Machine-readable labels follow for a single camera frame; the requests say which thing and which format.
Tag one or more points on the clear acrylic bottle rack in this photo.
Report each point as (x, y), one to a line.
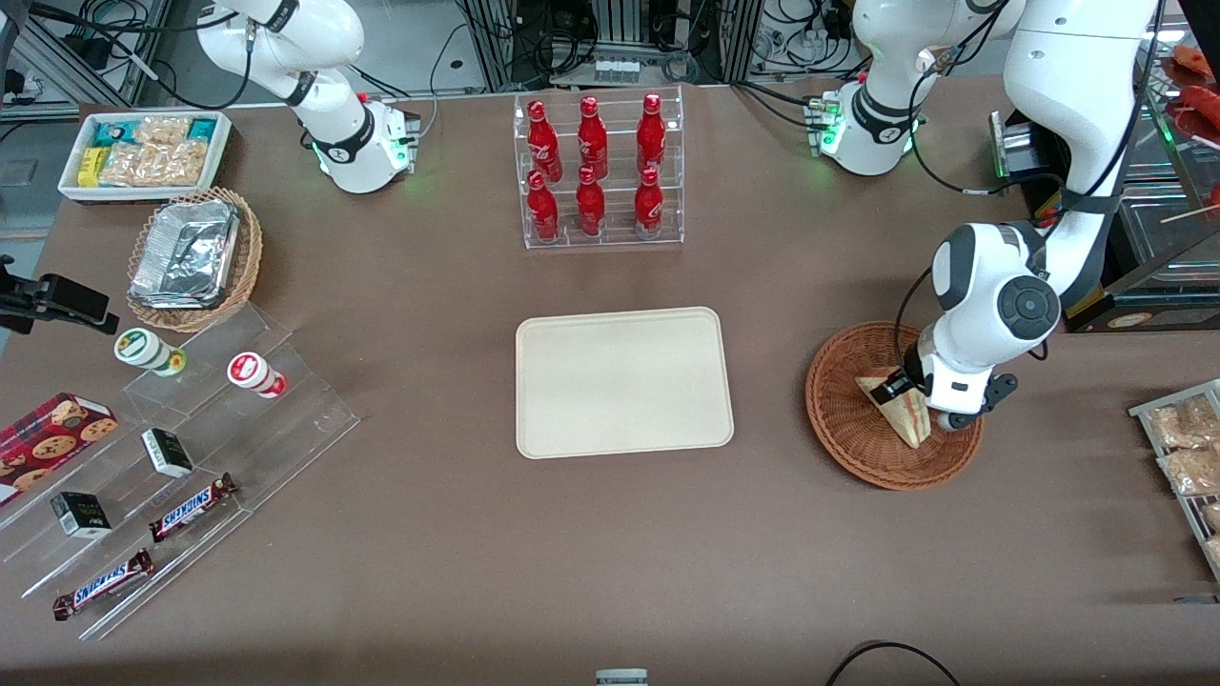
(667, 205)

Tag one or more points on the white rectangular snack bin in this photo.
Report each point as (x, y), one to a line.
(71, 191)

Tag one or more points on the clear acrylic stepped display stand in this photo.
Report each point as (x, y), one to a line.
(286, 429)

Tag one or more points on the oval tan wicker basket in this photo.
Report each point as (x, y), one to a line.
(246, 257)

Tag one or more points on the triangular white bread sandwich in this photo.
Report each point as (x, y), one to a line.
(905, 424)

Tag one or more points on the beige plastic tray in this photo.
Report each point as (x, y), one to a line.
(624, 381)

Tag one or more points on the red chocolate chip cookie box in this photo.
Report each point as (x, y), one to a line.
(48, 443)

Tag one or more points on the white cup with green lid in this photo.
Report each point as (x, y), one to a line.
(143, 349)

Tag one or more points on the grey wrist camera black bracket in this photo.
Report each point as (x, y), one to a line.
(1001, 391)

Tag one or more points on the teal snack packet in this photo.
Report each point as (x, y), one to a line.
(110, 133)
(203, 130)

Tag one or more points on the white cup with red lid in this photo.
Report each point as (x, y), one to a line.
(253, 372)

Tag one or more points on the brown Snickers bar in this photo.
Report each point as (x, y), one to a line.
(103, 583)
(191, 508)

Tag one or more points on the aluminium profile frame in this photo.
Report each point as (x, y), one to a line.
(57, 57)

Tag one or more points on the aluminium equipment rack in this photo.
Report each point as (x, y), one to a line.
(734, 38)

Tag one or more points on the white power strip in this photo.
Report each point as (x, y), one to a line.
(617, 69)

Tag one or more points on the small grey device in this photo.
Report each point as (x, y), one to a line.
(621, 677)

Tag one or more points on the clear bag of fried snacks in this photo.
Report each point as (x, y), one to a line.
(1187, 424)
(1191, 472)
(1214, 553)
(1212, 517)

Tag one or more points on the small black carton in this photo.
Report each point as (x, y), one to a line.
(168, 453)
(81, 514)

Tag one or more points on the yellow snack packet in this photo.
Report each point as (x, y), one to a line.
(90, 167)

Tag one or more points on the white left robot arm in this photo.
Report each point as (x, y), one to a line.
(1077, 76)

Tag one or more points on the clear bag of puffed snacks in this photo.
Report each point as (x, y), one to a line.
(162, 131)
(129, 167)
(181, 164)

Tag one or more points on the round brown wicker basket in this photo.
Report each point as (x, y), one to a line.
(848, 429)

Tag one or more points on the black food warmer cabinet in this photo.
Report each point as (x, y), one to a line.
(1168, 276)

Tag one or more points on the red cola bottle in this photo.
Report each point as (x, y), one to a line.
(543, 211)
(590, 205)
(651, 133)
(648, 205)
(592, 138)
(543, 143)

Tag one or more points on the stack of aluminium foil trays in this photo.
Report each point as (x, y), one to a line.
(186, 252)

